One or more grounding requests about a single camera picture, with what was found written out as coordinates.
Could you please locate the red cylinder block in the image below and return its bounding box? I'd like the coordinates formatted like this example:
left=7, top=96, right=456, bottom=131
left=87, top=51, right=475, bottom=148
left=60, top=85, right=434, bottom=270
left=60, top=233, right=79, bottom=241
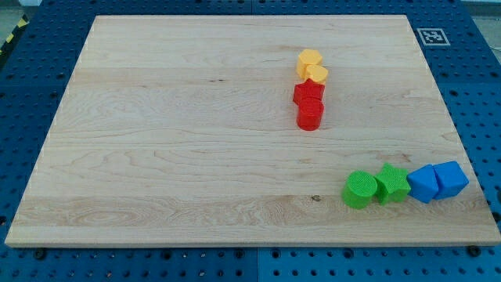
left=297, top=97, right=324, bottom=131

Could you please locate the wooden board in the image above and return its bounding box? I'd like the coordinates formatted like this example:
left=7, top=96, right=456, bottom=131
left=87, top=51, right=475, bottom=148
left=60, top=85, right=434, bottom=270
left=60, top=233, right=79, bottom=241
left=5, top=15, right=500, bottom=248

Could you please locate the red star block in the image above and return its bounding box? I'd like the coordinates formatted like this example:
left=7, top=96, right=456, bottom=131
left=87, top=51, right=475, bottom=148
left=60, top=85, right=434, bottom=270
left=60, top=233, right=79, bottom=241
left=293, top=79, right=325, bottom=105

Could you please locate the yellow heart block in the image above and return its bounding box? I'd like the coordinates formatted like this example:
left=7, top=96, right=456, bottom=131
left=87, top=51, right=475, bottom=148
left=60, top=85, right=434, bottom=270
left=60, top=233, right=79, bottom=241
left=305, top=65, right=329, bottom=85

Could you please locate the yellow hexagon block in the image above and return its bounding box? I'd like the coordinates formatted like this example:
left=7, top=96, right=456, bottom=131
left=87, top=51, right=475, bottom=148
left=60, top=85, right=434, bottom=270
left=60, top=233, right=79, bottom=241
left=296, top=49, right=323, bottom=78

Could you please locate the green cylinder block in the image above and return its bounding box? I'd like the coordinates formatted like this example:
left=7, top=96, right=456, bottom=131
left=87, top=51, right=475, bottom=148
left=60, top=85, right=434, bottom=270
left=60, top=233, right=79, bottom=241
left=341, top=171, right=377, bottom=209

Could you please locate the green star block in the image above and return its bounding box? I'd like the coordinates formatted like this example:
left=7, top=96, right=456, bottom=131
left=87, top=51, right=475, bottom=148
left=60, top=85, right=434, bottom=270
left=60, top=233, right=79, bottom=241
left=375, top=163, right=411, bottom=205

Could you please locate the blue triangular block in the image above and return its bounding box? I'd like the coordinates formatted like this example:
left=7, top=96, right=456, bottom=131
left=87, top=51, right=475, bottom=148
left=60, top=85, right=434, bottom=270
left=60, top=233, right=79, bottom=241
left=406, top=164, right=438, bottom=204

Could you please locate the blue cube block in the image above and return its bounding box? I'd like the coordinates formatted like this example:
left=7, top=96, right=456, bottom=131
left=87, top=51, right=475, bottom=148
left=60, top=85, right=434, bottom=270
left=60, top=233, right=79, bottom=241
left=433, top=161, right=469, bottom=200

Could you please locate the white fiducial marker tag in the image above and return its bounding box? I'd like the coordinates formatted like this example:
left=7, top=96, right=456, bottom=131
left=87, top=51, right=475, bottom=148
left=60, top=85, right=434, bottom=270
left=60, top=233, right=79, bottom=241
left=417, top=27, right=450, bottom=46

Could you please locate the yellow black hazard tape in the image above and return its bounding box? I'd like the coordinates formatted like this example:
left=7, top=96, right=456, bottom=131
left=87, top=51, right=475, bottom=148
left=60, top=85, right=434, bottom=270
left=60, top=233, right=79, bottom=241
left=1, top=14, right=30, bottom=56

